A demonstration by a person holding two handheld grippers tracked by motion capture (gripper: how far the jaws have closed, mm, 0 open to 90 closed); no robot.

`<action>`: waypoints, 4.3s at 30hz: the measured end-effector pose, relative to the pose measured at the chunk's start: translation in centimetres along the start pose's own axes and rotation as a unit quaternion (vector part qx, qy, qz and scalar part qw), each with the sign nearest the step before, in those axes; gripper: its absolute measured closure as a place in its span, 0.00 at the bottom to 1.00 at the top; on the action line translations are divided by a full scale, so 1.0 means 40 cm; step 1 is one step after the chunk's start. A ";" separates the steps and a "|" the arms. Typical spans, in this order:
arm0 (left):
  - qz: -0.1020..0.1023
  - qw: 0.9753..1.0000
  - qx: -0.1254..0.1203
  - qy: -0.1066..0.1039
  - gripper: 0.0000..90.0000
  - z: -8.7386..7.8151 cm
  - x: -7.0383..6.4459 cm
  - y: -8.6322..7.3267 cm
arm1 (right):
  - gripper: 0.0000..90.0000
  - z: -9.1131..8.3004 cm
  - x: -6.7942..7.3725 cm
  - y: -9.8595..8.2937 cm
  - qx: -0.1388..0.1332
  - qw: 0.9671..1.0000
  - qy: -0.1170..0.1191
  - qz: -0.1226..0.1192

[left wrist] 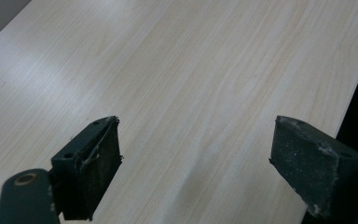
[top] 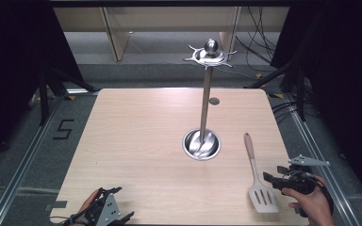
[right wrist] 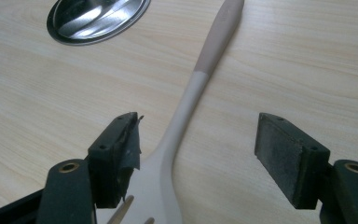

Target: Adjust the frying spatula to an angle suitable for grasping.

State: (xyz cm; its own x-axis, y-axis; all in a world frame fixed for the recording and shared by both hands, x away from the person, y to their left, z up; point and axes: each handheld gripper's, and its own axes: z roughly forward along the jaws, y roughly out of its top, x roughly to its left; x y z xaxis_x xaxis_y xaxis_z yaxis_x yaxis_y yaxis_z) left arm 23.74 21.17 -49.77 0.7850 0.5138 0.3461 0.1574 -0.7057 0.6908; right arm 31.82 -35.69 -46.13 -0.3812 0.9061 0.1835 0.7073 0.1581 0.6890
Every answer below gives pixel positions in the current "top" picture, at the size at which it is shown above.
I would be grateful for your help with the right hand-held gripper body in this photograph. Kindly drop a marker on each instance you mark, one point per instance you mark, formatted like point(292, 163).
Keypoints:
point(301, 179)

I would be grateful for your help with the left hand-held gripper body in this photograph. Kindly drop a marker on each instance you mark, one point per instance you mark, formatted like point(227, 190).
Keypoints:
point(107, 209)

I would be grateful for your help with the white slotted spatula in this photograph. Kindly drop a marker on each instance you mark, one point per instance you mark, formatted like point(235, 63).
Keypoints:
point(263, 196)

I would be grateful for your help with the steel utensil rack stand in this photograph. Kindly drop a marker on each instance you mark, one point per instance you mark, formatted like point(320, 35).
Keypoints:
point(205, 103)

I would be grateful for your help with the person's left hand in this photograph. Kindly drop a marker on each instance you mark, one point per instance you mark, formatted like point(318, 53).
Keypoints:
point(87, 203)

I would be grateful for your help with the person's right hand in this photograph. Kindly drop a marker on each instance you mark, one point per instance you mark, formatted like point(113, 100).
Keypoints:
point(311, 204)

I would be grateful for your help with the grey tape strip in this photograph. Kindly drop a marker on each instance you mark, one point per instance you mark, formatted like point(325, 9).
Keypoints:
point(56, 205)

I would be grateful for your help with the black metal stand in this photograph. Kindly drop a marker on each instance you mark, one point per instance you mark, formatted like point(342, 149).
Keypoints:
point(297, 88)
point(52, 88)

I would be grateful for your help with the grey round table cap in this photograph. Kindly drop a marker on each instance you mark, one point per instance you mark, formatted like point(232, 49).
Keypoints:
point(214, 101)

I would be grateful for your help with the yellow tape mark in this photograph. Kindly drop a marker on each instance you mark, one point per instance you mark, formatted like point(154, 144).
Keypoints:
point(71, 97)
point(259, 76)

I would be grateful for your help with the black curtain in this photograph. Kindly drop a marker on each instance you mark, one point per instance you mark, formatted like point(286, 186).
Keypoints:
point(15, 69)
point(342, 78)

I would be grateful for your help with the beige wooden desk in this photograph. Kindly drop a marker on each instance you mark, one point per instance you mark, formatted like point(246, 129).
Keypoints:
point(169, 19)

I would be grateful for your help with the aluminium floor rail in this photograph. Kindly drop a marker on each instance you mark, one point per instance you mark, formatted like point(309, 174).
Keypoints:
point(322, 163)
point(22, 163)

